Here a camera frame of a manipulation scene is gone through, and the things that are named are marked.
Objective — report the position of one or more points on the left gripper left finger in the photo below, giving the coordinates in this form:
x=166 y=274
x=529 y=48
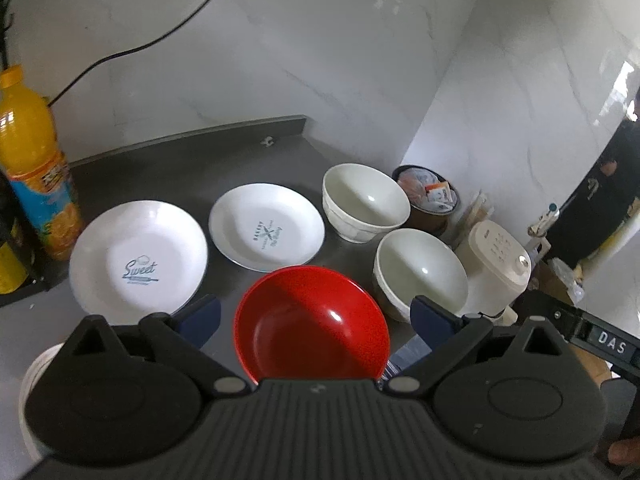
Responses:
x=176 y=340

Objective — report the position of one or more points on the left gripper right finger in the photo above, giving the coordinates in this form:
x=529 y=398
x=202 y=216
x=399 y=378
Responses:
x=441 y=343

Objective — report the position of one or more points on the white ceramic bowl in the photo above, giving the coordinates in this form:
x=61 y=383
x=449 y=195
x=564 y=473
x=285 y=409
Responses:
x=362 y=203
x=410 y=263

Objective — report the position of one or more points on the white plate Sweet print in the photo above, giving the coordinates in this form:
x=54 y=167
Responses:
x=138 y=258

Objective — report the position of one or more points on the red plastic bowl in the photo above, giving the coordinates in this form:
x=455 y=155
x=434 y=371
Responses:
x=309 y=322

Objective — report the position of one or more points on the white plate Bakery print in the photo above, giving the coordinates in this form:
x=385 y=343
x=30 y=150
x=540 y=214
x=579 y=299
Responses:
x=265 y=227

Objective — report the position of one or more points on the brown pot with bags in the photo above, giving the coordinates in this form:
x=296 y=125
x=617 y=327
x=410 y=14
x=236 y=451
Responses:
x=432 y=198

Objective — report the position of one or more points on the yellow label dark bottle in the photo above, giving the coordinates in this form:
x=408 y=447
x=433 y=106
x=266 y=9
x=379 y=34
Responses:
x=14 y=273

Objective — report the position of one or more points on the orange juice bottle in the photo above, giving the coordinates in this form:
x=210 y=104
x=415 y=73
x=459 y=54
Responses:
x=36 y=167

